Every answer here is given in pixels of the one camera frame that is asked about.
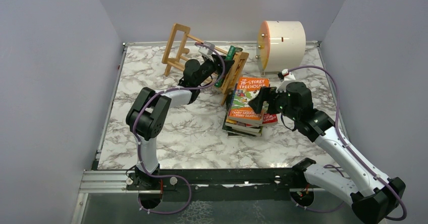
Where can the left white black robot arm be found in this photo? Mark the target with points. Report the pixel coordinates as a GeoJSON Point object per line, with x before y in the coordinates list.
{"type": "Point", "coordinates": [148, 113]}

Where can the red 13-storey treehouse book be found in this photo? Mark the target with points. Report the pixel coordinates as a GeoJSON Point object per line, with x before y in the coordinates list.
{"type": "Point", "coordinates": [269, 119]}

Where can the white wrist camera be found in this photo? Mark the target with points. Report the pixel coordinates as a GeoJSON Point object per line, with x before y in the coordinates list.
{"type": "Point", "coordinates": [286, 78]}
{"type": "Point", "coordinates": [205, 49]}

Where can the orange 78-storey treehouse book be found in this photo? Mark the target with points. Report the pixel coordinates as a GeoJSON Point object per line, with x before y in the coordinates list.
{"type": "Point", "coordinates": [246, 89]}

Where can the aluminium table frame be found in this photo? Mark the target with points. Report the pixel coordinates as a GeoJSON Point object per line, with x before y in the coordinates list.
{"type": "Point", "coordinates": [192, 139]}

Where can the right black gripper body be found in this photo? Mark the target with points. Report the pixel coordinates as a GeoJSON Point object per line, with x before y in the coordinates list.
{"type": "Point", "coordinates": [278, 103]}

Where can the orange Huckleberry Finn book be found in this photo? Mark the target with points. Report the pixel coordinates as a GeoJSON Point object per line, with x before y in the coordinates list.
{"type": "Point", "coordinates": [237, 70]}

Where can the blue sunset cover book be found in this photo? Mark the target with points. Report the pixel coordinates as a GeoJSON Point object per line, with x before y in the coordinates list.
{"type": "Point", "coordinates": [230, 97]}

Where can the white cylindrical drum box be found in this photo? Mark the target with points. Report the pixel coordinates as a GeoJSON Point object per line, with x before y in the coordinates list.
{"type": "Point", "coordinates": [280, 45]}

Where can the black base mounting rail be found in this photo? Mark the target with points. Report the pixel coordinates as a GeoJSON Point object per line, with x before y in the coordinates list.
{"type": "Point", "coordinates": [181, 185]}

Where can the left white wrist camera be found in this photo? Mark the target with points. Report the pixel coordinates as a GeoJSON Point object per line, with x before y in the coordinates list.
{"type": "Point", "coordinates": [205, 49]}

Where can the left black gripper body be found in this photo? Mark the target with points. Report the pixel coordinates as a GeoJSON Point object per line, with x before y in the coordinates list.
{"type": "Point", "coordinates": [208, 67]}

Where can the wooden book rack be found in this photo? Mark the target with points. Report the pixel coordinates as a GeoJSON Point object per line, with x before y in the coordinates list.
{"type": "Point", "coordinates": [182, 56]}

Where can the green 104-storey treehouse book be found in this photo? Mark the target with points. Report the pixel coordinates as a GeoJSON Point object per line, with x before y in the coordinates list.
{"type": "Point", "coordinates": [229, 60]}

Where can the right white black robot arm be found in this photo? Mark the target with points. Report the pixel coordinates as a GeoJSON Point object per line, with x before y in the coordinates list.
{"type": "Point", "coordinates": [371, 193]}

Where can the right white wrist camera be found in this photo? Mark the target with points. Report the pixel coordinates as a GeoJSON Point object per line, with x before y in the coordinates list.
{"type": "Point", "coordinates": [286, 78]}

